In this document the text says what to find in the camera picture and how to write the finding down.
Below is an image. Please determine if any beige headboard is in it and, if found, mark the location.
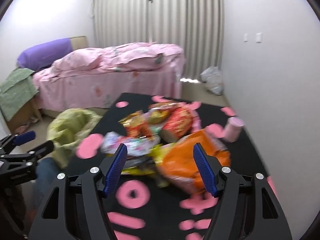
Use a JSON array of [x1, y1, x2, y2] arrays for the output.
[[69, 36, 87, 50]]

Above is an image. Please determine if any black pink-print tablecloth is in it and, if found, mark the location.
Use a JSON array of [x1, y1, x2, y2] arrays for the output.
[[67, 92, 278, 240]]

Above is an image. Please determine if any bed with pink sheet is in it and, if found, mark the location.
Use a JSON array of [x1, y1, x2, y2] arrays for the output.
[[32, 42, 185, 118]]

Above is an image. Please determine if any orange snack bag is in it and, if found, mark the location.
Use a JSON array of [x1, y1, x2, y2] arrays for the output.
[[160, 130, 230, 195]]

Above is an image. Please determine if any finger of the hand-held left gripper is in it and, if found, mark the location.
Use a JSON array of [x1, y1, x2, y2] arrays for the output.
[[0, 140, 55, 164], [0, 131, 36, 155]]

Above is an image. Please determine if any pink floral duvet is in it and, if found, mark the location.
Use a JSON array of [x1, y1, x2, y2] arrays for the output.
[[51, 42, 185, 78]]

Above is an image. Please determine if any wooden nightstand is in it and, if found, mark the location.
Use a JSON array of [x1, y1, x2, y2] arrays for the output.
[[6, 97, 35, 133]]

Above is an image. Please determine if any person's leg in jeans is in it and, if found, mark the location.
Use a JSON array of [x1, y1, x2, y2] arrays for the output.
[[34, 156, 65, 205]]

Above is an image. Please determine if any pink cup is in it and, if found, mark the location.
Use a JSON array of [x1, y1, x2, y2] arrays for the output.
[[224, 117, 244, 142]]

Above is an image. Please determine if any red and gold wrapper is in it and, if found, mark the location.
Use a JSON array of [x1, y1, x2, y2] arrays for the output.
[[119, 112, 150, 138]]

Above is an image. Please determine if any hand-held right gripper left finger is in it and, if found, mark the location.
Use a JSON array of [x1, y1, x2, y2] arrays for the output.
[[29, 143, 128, 240]]

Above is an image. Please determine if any yellow-green plastic trash bag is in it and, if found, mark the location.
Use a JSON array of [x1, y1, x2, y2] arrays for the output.
[[47, 108, 103, 168]]

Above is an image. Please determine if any white pleated curtain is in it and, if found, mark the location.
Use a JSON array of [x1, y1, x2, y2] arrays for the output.
[[92, 0, 224, 80]]

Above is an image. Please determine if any red round snack bag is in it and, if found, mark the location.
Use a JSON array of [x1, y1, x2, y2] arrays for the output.
[[162, 106, 194, 140]]

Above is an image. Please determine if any purple pillow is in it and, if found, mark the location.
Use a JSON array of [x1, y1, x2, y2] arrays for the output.
[[17, 38, 73, 70]]

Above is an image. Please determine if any green patterned cloth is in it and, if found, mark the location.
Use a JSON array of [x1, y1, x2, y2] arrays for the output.
[[0, 68, 38, 122]]

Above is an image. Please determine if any pink cartoon wrapper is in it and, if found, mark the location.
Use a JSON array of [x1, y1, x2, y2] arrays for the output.
[[101, 132, 150, 157]]

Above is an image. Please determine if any white plastic bag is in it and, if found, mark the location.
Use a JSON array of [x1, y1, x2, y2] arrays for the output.
[[200, 66, 224, 95]]

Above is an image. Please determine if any gold and green wrapper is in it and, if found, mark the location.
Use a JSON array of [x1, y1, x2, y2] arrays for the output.
[[149, 102, 175, 124]]

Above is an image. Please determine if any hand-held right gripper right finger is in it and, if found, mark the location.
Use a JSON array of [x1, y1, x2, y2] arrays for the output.
[[193, 142, 293, 240]]

